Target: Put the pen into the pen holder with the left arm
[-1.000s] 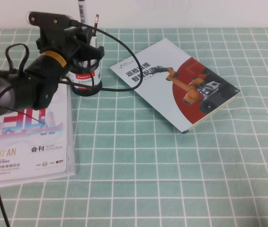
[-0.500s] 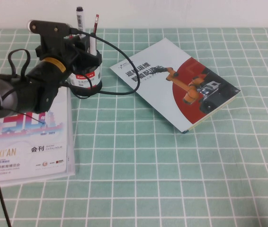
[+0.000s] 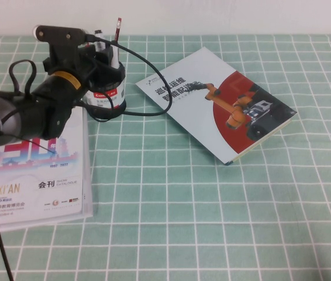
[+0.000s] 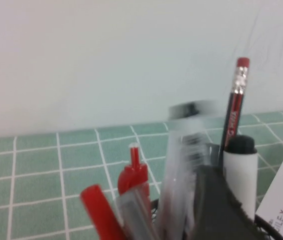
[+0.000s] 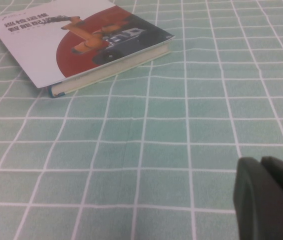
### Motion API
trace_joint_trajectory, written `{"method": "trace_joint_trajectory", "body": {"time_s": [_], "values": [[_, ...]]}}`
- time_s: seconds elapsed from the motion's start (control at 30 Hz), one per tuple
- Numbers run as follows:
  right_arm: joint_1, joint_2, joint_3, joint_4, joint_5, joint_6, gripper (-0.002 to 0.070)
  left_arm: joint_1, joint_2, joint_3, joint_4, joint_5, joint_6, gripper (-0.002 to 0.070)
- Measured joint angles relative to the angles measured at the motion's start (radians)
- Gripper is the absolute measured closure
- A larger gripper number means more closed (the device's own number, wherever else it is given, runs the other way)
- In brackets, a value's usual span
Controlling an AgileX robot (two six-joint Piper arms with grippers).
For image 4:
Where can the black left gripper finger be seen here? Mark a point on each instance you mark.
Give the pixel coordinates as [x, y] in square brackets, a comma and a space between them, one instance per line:
[216, 205]

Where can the white marker pen black cap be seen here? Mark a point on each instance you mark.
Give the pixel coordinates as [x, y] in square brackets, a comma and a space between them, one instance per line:
[189, 155]

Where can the black mesh pen holder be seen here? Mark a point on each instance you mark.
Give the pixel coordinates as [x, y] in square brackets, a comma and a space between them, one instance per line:
[261, 220]

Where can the red click pen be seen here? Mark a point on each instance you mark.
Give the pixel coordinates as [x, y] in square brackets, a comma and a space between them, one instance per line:
[132, 175]

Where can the red capped ballpoint pen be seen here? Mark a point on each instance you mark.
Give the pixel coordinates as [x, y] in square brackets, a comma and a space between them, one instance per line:
[99, 210]

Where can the white marker with black end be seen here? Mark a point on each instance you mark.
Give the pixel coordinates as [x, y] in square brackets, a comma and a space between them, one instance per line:
[241, 175]

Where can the white red robot brochure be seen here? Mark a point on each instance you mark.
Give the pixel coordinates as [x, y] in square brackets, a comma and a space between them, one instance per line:
[271, 195]

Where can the red black pencil with eraser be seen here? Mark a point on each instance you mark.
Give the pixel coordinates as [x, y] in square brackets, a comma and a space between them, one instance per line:
[237, 105]

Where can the green checked tablecloth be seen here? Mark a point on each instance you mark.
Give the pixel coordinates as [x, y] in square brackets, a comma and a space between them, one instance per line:
[44, 175]

